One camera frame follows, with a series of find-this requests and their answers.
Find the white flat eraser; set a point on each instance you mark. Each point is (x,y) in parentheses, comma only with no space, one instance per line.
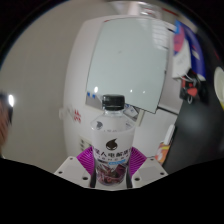
(168,134)

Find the large whiteboard on stand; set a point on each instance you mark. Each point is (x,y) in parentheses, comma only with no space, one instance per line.
(130,63)

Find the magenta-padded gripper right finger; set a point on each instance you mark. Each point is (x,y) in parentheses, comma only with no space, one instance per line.
(137,160)

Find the clear bottle with black cap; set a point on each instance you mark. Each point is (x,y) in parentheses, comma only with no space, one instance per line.
(112,146)

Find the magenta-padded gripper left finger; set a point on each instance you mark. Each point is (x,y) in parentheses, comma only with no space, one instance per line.
(85,159)

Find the red wall sign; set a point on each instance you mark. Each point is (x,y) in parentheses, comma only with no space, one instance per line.
(77,116)

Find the black and red desk item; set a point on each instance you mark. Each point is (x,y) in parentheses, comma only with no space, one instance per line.
(193,88)

